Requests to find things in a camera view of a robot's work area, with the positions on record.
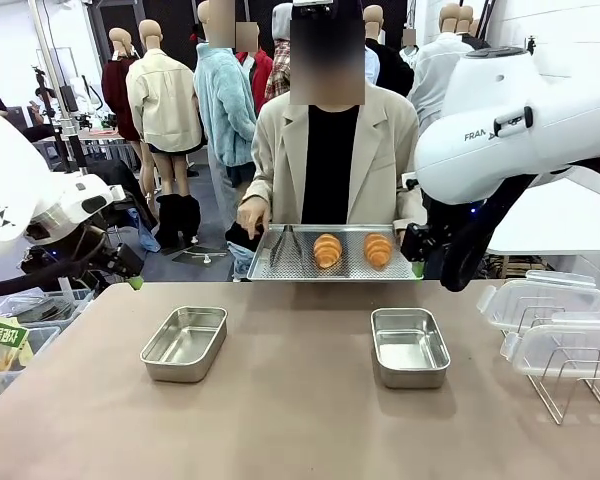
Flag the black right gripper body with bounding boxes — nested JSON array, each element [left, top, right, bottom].
[[400, 222, 454, 262]]

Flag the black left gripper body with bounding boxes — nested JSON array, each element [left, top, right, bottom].
[[82, 233, 145, 282]]

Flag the golden croissant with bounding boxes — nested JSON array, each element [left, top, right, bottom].
[[313, 232, 343, 270], [363, 232, 395, 271]]

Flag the perforated metal tray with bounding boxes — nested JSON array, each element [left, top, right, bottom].
[[246, 223, 425, 282]]

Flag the rectangular steel container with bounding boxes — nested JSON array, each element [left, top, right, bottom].
[[370, 307, 452, 390], [139, 306, 229, 384]]

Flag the metal tongs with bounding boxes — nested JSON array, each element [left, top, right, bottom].
[[269, 224, 304, 266]]

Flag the person's right forearm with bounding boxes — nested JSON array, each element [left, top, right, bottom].
[[240, 164, 286, 211]]

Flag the person's right hand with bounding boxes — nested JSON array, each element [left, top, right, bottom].
[[237, 195, 272, 240]]

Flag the light blue cloth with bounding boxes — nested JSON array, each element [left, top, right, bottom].
[[127, 207, 161, 254]]

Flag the clear plastic storage bin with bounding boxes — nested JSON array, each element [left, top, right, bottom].
[[0, 324, 62, 402], [0, 288, 96, 327]]

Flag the black bunched trousers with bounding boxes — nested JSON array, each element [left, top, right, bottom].
[[154, 193, 202, 250]]

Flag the chair with black jacket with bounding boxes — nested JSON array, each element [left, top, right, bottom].
[[87, 159, 159, 231]]

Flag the wooden pallet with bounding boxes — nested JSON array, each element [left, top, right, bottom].
[[485, 252, 531, 280]]

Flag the person in beige blazer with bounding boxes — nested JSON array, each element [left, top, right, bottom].
[[237, 0, 429, 236]]

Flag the grey work table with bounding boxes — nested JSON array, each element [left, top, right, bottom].
[[77, 127, 146, 147]]

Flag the green snack bag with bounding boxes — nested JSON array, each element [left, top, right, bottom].
[[0, 315, 32, 374]]

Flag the white side table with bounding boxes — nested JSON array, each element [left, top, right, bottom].
[[484, 174, 600, 281]]

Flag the mannequin in cream jacket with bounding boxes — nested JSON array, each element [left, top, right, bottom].
[[125, 19, 205, 211]]

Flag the mannequin in dark red dress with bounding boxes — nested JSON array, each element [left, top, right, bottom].
[[101, 27, 142, 144]]

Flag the mannequin in white shirt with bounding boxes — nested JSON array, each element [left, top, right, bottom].
[[408, 2, 477, 137]]

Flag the seated background person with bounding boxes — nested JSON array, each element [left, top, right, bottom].
[[27, 87, 56, 126]]

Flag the mannequin in black cardigan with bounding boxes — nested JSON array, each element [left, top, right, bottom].
[[363, 4, 415, 99]]

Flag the mannequin in blue fleece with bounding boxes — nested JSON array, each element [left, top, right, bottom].
[[193, 0, 260, 282]]

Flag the silver metal pole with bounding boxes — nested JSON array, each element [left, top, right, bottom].
[[29, 0, 84, 174]]

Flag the mannequin in dark coat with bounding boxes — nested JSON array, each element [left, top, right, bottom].
[[460, 4, 492, 51]]

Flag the mannequin in plaid shirt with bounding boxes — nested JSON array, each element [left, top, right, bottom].
[[264, 2, 294, 101]]

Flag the mannequin in red jacket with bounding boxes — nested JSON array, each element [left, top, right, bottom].
[[234, 22, 275, 101]]

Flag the flat mannequin base plate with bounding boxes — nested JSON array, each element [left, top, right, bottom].
[[171, 247, 230, 269]]

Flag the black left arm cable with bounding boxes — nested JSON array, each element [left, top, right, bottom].
[[0, 224, 109, 300]]

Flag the black camera stand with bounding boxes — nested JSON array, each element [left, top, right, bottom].
[[32, 64, 89, 174]]

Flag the metal wire rack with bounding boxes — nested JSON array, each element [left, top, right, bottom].
[[517, 304, 600, 427]]

